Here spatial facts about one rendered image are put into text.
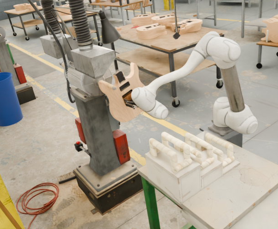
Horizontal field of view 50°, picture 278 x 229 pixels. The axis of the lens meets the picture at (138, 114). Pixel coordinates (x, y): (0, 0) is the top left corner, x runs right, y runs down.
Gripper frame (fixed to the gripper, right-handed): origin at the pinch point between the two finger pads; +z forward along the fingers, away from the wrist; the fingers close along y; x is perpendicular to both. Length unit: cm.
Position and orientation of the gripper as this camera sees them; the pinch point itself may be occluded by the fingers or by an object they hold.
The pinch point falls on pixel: (129, 97)
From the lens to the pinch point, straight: 226.2
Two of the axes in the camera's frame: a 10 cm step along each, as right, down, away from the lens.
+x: -3.1, -7.8, -5.5
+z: -5.9, -3.0, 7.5
